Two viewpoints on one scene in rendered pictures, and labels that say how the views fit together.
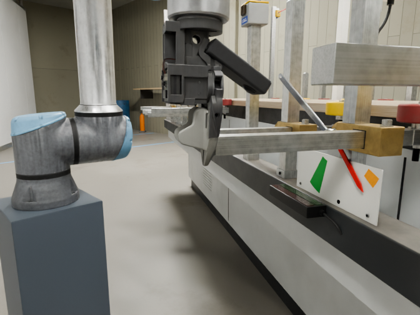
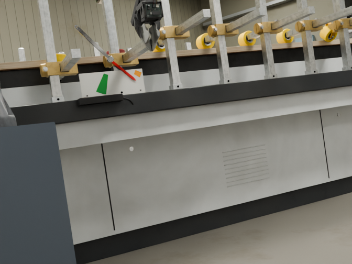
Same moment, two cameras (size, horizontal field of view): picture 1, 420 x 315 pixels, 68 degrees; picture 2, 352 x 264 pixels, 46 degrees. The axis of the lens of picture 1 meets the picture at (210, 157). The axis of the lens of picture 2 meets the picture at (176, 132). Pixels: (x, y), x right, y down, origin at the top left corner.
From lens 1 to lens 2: 159 cm
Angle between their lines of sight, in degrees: 97
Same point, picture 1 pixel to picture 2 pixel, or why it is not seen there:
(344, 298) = (73, 197)
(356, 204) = (133, 88)
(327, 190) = (111, 90)
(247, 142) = not seen: hidden behind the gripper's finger
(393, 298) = (154, 121)
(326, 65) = (208, 13)
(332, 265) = (118, 134)
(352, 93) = (114, 39)
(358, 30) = (110, 11)
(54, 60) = not seen: outside the picture
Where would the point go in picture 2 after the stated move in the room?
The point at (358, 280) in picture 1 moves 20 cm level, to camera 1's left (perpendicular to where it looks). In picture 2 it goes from (136, 128) to (138, 128)
